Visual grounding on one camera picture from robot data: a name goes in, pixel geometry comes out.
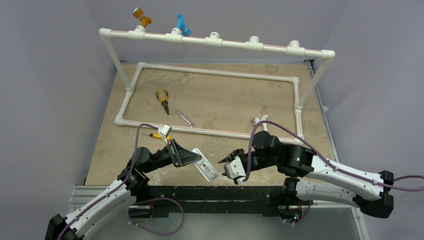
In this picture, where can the orange hose nozzle fitting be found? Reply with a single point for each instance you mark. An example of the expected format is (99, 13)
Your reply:
(139, 14)

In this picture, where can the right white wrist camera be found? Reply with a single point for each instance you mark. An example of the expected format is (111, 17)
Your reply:
(235, 171)

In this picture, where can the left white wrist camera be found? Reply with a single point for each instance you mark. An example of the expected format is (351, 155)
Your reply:
(164, 132)

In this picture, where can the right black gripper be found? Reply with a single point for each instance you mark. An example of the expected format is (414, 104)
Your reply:
(243, 158)

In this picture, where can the white PVC tap fitting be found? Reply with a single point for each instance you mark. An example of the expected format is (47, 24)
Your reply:
(256, 120)

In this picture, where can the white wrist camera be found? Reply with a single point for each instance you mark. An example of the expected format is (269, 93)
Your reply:
(235, 171)
(164, 132)

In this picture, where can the silver open-end wrench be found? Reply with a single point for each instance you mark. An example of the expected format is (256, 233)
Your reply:
(191, 124)

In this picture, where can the yellow handled pliers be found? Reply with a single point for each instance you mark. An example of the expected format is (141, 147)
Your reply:
(164, 101)

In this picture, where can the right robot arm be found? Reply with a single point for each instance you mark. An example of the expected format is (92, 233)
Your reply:
(309, 178)

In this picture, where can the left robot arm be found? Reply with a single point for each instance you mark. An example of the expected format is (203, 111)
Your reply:
(130, 188)

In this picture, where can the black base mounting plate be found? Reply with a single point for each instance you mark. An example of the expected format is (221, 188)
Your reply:
(162, 207)

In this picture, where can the yellow handled screwdriver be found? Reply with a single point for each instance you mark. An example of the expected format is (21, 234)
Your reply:
(156, 136)

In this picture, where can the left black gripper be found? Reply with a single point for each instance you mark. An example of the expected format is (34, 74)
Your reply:
(182, 156)

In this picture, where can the white remote control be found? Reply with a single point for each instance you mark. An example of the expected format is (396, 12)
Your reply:
(203, 158)

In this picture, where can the blue hose nozzle fitting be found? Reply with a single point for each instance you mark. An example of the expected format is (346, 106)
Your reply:
(185, 30)

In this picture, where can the aluminium extrusion rail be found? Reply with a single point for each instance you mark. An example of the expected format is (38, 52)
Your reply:
(278, 195)

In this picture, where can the white PVC pipe frame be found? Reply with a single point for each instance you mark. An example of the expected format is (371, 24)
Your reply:
(253, 44)

